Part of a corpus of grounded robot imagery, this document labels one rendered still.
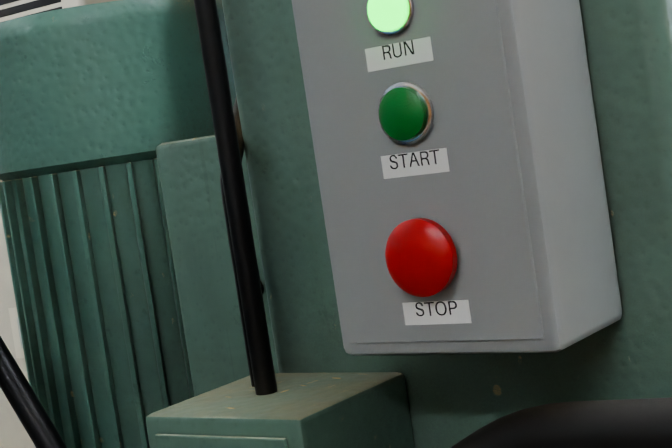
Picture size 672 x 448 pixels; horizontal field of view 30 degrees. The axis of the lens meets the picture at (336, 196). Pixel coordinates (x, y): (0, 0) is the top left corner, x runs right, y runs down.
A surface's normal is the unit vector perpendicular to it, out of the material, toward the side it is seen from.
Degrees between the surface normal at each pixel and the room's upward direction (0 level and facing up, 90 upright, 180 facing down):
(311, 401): 0
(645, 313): 90
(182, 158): 90
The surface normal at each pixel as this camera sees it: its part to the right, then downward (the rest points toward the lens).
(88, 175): -0.17, 0.07
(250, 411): -0.15, -0.99
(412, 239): -0.58, -0.03
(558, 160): 0.80, -0.09
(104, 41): 0.09, 0.04
